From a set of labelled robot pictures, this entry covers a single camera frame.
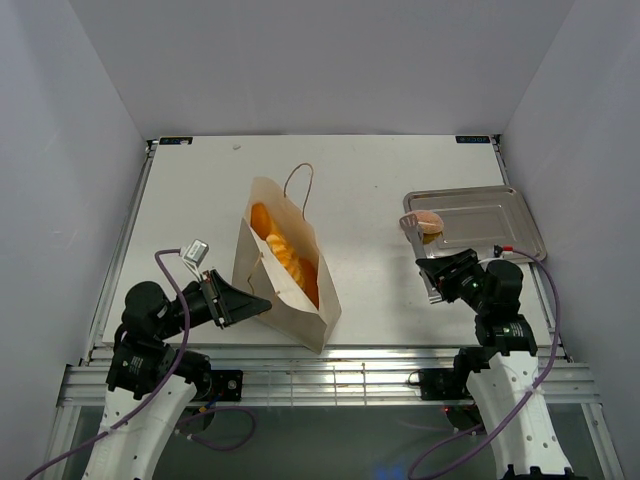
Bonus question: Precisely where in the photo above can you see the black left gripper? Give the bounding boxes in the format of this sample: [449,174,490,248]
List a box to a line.
[156,268,272,338]

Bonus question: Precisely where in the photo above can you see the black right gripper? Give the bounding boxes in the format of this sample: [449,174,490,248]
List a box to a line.
[415,247,490,313]

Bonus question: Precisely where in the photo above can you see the pink sugared fake doughnut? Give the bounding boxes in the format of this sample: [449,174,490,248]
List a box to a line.
[399,210,444,235]

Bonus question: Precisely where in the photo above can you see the metal bread tongs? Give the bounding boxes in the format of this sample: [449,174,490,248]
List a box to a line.
[398,214,444,305]

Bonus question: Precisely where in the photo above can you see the beige paper bag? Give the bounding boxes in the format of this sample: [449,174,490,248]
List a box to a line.
[232,173,342,354]

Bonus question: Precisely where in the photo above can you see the ring shaped fake bread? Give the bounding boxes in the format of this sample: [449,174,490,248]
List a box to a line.
[266,232,304,289]

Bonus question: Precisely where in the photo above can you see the golden oval fake loaf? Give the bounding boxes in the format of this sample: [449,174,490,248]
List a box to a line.
[299,258,319,309]

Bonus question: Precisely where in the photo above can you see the long baguette fake bread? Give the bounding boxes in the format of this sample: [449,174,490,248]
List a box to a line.
[250,202,273,240]

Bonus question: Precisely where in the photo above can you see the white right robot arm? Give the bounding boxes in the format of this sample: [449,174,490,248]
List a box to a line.
[416,246,577,479]

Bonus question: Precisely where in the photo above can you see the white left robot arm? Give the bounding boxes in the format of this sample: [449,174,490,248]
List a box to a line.
[83,270,272,479]

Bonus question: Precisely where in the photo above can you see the metal baking tray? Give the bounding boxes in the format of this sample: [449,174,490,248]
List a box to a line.
[403,185,547,260]

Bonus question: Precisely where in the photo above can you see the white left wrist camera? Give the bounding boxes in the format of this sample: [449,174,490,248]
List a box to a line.
[179,239,209,280]

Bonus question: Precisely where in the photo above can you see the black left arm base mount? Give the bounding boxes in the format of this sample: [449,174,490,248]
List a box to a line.
[194,370,244,402]

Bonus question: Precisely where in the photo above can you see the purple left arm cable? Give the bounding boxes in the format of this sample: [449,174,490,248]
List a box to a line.
[27,248,259,480]

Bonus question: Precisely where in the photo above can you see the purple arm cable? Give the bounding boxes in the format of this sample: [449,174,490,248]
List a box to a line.
[27,248,259,480]
[407,244,560,480]

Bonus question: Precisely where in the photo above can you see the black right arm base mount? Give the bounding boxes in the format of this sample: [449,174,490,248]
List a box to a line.
[407,368,471,401]

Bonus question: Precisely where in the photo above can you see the aluminium frame rail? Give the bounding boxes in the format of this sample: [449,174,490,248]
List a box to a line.
[57,346,601,407]

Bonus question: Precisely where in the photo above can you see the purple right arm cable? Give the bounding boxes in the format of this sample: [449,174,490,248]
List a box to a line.
[407,244,560,480]

